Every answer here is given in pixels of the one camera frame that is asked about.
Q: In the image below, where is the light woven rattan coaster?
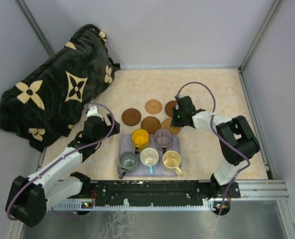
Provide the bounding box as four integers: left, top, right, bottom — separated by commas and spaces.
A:
145, 99, 162, 115

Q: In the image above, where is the dark brown wooden coaster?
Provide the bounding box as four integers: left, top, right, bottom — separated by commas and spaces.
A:
122, 108, 142, 126

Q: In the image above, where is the cream yellow ceramic mug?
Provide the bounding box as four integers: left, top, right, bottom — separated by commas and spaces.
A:
162, 150, 183, 176

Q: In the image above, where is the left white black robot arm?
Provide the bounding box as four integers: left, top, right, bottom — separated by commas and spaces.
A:
5, 113, 120, 227

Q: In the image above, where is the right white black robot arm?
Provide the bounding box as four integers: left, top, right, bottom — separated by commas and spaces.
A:
171, 96, 260, 197

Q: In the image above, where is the purple transparent mug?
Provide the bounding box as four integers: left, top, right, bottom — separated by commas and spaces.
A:
154, 128, 173, 153

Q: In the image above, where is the lavender plastic tray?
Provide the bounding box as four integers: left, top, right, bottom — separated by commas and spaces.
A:
119, 134, 178, 178

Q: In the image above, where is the yellow transparent mug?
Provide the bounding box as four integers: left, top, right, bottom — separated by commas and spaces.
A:
131, 129, 150, 154

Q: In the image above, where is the grey ceramic mug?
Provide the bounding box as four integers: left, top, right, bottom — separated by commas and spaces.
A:
118, 151, 140, 179

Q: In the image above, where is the black floral plush blanket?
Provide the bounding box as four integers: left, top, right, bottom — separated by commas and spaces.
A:
0, 24, 120, 151

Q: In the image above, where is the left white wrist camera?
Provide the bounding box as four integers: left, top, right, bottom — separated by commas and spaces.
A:
84, 104, 102, 118

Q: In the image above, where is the white mug blue handle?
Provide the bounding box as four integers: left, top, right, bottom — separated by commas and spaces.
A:
140, 147, 159, 176

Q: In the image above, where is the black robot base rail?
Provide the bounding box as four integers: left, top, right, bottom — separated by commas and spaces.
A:
69, 180, 240, 207

